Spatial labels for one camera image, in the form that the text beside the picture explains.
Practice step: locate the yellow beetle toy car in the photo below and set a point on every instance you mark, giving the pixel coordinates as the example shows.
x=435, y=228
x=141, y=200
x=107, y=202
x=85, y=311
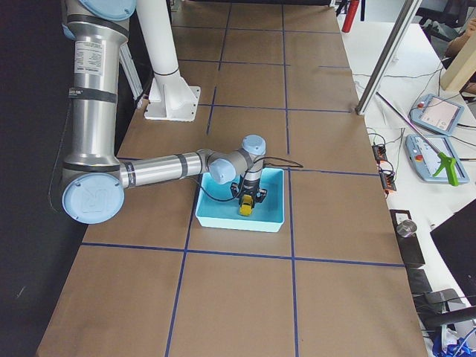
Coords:
x=246, y=205

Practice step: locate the green handled grabber stick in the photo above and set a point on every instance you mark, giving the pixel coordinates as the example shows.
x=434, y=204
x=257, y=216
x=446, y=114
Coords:
x=446, y=162

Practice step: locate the teach pendant tablet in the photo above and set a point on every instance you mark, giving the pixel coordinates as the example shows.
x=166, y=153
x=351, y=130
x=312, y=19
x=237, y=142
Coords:
x=436, y=114
x=425, y=161

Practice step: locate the wooden beam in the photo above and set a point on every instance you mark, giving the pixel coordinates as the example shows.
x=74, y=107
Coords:
x=460, y=75

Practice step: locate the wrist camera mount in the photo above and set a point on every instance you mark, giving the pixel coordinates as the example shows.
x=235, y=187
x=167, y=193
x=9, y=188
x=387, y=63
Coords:
x=235, y=192

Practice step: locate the turquoise plastic bin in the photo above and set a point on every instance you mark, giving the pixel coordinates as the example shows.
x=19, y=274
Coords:
x=267, y=216

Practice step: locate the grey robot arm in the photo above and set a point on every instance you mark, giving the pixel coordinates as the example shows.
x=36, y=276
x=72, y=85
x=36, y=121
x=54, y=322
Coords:
x=93, y=179

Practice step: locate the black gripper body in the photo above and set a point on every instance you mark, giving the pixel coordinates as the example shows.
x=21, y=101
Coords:
x=248, y=190

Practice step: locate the red fire extinguisher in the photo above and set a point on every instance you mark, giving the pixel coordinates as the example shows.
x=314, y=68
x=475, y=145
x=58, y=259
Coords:
x=352, y=7

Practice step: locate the black monitor corner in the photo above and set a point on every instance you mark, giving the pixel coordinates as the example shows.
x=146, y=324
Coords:
x=455, y=241

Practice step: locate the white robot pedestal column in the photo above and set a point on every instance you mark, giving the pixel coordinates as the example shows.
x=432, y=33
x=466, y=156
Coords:
x=170, y=97

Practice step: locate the grey metal post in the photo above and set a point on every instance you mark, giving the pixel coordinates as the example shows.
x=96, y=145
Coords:
x=403, y=21

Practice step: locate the silver metal cylinder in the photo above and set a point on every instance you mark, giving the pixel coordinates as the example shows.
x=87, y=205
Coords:
x=406, y=228

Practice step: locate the lower teach pendant tablet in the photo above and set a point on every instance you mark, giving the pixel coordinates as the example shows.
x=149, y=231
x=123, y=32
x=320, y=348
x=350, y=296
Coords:
x=425, y=161

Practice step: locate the upper teach pendant tablet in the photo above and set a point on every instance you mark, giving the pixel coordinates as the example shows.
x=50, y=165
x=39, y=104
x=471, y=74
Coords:
x=436, y=114

